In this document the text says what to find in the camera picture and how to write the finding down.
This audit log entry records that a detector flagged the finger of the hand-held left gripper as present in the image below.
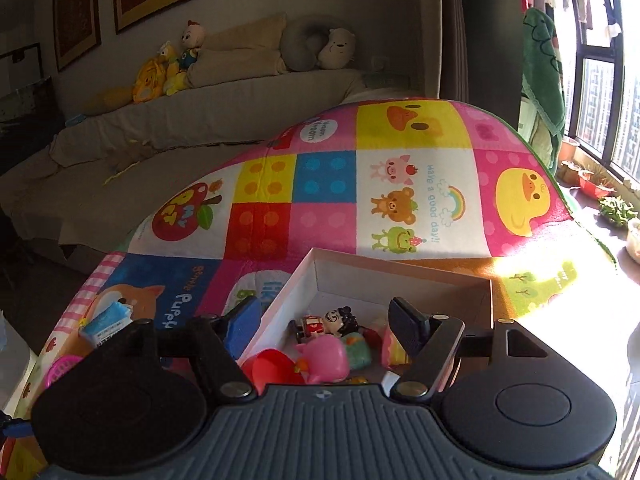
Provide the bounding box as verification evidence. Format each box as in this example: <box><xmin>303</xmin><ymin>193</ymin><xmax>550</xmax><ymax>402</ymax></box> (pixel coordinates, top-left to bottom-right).
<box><xmin>0</xmin><ymin>410</ymin><xmax>31</xmax><ymax>441</ymax></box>

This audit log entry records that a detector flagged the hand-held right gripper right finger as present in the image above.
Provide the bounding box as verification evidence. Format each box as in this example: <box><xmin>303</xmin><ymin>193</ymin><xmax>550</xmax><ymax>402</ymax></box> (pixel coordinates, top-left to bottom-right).
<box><xmin>388</xmin><ymin>296</ymin><xmax>553</xmax><ymax>403</ymax></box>

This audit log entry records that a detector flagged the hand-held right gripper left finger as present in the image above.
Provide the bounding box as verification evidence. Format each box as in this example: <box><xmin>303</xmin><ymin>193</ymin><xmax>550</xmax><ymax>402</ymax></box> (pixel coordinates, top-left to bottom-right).
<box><xmin>97</xmin><ymin>296</ymin><xmax>264</xmax><ymax>402</ymax></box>

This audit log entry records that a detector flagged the pink yellow squishy toy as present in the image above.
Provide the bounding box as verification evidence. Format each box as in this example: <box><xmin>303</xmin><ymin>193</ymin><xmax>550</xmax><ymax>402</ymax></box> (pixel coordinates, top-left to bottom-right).
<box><xmin>381</xmin><ymin>329</ymin><xmax>412</xmax><ymax>367</ymax></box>

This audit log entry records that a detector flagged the pink cardboard box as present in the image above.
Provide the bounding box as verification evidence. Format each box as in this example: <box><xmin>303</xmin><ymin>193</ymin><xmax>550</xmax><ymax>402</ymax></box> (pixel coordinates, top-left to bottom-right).
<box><xmin>235</xmin><ymin>246</ymin><xmax>501</xmax><ymax>396</ymax></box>

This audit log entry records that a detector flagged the red round plastic container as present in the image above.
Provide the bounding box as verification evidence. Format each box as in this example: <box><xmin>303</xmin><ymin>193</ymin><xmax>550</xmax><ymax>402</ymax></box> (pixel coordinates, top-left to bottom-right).
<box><xmin>242</xmin><ymin>351</ymin><xmax>301</xmax><ymax>396</ymax></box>

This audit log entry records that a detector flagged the teal soft toy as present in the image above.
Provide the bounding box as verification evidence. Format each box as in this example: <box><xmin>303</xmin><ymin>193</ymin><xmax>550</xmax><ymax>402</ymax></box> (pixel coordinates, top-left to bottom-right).
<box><xmin>345</xmin><ymin>334</ymin><xmax>372</xmax><ymax>370</ymax></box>

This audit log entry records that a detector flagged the black-haired doll figurine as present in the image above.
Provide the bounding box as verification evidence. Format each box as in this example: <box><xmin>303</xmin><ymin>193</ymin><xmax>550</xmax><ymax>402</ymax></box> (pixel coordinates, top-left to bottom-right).
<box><xmin>294</xmin><ymin>306</ymin><xmax>360</xmax><ymax>345</ymax></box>

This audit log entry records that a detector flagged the pink plastic toy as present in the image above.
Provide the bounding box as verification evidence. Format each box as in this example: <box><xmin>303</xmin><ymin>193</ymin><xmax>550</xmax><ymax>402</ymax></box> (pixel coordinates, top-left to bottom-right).
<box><xmin>295</xmin><ymin>335</ymin><xmax>352</xmax><ymax>386</ymax></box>

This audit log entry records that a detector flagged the pink plastic basket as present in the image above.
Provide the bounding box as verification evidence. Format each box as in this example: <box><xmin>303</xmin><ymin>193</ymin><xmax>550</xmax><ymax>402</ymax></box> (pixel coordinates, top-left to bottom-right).
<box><xmin>44</xmin><ymin>354</ymin><xmax>83</xmax><ymax>390</ymax></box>

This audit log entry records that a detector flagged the blue tissue packet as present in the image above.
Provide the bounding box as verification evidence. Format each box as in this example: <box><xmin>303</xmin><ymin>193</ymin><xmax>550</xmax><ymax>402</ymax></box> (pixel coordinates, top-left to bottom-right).
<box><xmin>79</xmin><ymin>304</ymin><xmax>135</xmax><ymax>348</ymax></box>

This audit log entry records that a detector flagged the colourful printed play mat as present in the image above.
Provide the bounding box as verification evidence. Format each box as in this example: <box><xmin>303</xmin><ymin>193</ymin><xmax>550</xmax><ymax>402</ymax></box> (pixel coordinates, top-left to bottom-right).
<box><xmin>0</xmin><ymin>99</ymin><xmax>626</xmax><ymax>480</ymax></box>

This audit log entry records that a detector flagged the beige covered sofa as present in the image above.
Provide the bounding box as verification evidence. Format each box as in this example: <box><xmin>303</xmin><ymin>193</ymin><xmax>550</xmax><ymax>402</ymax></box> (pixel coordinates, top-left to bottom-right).
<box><xmin>0</xmin><ymin>67</ymin><xmax>421</xmax><ymax>261</ymax></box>

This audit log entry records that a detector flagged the brown plant pot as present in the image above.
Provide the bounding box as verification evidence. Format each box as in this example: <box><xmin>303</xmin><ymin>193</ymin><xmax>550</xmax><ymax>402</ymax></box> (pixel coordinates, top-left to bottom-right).
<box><xmin>560</xmin><ymin>137</ymin><xmax>581</xmax><ymax>181</ymax></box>

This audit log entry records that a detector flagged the red plant pot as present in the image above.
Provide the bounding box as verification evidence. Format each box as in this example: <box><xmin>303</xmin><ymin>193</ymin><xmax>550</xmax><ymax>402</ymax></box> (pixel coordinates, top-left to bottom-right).
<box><xmin>577</xmin><ymin>170</ymin><xmax>616</xmax><ymax>198</ymax></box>

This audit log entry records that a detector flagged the green potted plant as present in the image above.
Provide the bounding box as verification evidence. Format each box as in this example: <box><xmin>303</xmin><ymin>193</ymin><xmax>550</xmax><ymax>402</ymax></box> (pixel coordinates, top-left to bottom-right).
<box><xmin>597</xmin><ymin>195</ymin><xmax>640</xmax><ymax>228</ymax></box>

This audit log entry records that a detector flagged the white bowl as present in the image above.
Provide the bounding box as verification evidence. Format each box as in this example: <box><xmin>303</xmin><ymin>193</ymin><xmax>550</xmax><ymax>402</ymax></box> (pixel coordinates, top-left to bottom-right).
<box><xmin>625</xmin><ymin>217</ymin><xmax>640</xmax><ymax>263</ymax></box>

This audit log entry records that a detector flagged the large beige pillow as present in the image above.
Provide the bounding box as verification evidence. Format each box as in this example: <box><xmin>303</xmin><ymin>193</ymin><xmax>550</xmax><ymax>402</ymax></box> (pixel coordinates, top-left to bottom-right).
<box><xmin>187</xmin><ymin>47</ymin><xmax>286</xmax><ymax>88</ymax></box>

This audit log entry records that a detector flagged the yellow duck plush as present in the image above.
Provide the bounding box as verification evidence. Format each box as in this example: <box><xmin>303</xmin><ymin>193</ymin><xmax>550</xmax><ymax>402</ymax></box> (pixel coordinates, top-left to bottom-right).
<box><xmin>157</xmin><ymin>42</ymin><xmax>188</xmax><ymax>96</ymax></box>

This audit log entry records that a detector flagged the yellow tiger plush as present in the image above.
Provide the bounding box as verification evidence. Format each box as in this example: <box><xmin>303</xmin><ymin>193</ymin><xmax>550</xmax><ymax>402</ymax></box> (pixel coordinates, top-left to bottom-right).
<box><xmin>132</xmin><ymin>56</ymin><xmax>168</xmax><ymax>103</ymax></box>

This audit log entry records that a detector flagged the yellow cushion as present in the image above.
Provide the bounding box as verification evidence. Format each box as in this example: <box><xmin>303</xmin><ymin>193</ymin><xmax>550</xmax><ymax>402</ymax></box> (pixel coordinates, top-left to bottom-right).
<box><xmin>82</xmin><ymin>86</ymin><xmax>136</xmax><ymax>113</ymax></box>

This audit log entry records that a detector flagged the white bear plush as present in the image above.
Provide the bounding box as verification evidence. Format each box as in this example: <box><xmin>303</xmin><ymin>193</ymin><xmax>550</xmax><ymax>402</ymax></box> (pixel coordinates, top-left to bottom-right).
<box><xmin>317</xmin><ymin>27</ymin><xmax>357</xmax><ymax>70</ymax></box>

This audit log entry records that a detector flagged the red-haired doll plush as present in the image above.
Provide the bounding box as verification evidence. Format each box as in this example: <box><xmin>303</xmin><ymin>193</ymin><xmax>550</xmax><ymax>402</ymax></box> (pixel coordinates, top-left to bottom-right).
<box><xmin>179</xmin><ymin>20</ymin><xmax>207</xmax><ymax>73</ymax></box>

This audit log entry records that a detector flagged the grey neck pillow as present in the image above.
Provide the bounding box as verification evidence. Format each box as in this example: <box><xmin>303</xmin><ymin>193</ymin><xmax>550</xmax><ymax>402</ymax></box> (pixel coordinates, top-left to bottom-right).
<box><xmin>279</xmin><ymin>16</ymin><xmax>333</xmax><ymax>72</ymax></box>

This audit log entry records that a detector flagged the green dinosaur blanket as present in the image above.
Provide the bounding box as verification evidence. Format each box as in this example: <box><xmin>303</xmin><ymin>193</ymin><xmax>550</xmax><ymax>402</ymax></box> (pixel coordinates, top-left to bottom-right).
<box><xmin>522</xmin><ymin>7</ymin><xmax>566</xmax><ymax>171</ymax></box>

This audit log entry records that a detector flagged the small beige pillow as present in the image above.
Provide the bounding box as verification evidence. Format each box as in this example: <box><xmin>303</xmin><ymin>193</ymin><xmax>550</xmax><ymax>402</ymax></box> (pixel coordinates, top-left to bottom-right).
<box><xmin>202</xmin><ymin>14</ymin><xmax>288</xmax><ymax>53</ymax></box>

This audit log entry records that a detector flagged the dark curtain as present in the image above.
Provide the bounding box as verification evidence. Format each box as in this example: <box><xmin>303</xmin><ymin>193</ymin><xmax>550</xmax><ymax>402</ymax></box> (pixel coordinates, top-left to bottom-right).
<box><xmin>440</xmin><ymin>0</ymin><xmax>523</xmax><ymax>126</ymax></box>

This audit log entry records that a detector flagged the window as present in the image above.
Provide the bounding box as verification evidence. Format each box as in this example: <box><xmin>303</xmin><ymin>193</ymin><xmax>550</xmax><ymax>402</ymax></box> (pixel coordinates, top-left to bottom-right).
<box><xmin>520</xmin><ymin>0</ymin><xmax>640</xmax><ymax>186</ymax></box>

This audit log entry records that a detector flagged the dark side cabinet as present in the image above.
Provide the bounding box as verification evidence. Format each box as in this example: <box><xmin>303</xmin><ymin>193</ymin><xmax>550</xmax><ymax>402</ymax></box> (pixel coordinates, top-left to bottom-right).
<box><xmin>0</xmin><ymin>42</ymin><xmax>66</xmax><ymax>131</ymax></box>

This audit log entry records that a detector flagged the narrow framed picture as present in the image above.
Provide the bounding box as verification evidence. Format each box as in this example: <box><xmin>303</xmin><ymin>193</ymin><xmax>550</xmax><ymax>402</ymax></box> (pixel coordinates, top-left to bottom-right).
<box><xmin>52</xmin><ymin>0</ymin><xmax>102</xmax><ymax>72</ymax></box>

